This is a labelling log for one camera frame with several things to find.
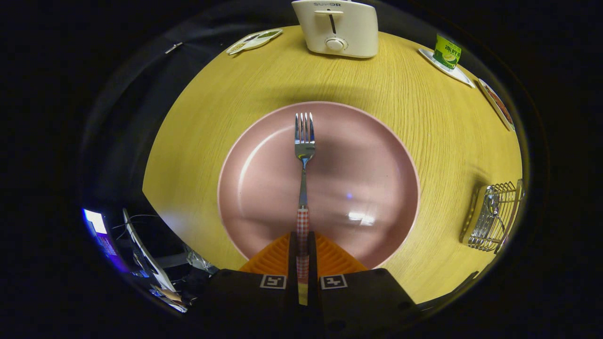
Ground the square metal drain basket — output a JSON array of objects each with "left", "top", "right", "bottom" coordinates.
[{"left": 460, "top": 179, "right": 524, "bottom": 254}]

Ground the white plate with food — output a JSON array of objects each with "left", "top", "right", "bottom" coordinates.
[{"left": 478, "top": 78, "right": 516, "bottom": 132}]

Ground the lit computer monitor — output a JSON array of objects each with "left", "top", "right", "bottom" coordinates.
[{"left": 82, "top": 209, "right": 128, "bottom": 274}]

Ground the pink round plate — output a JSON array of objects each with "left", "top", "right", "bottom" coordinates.
[{"left": 217, "top": 101, "right": 420, "bottom": 270}]

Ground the white divided snack tray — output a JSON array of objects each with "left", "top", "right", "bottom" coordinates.
[{"left": 226, "top": 29, "right": 284, "bottom": 56}]

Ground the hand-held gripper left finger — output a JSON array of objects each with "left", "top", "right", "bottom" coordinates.
[{"left": 198, "top": 231, "right": 300, "bottom": 339}]

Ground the white square coaster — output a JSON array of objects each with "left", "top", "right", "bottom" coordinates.
[{"left": 418, "top": 48, "right": 475, "bottom": 89}]

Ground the shiny grey crumpled object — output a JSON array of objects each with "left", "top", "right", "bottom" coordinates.
[{"left": 186, "top": 247, "right": 218, "bottom": 274}]

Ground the checkered handle metal fork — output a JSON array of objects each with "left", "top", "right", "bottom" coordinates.
[{"left": 294, "top": 112, "right": 316, "bottom": 307}]

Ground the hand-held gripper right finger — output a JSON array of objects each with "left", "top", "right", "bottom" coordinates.
[{"left": 309, "top": 231, "right": 420, "bottom": 337}]

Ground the cream white toaster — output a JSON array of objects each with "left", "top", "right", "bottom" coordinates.
[{"left": 291, "top": 0, "right": 379, "bottom": 59}]

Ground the green label drink bottle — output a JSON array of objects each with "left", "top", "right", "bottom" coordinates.
[{"left": 432, "top": 34, "right": 462, "bottom": 70}]

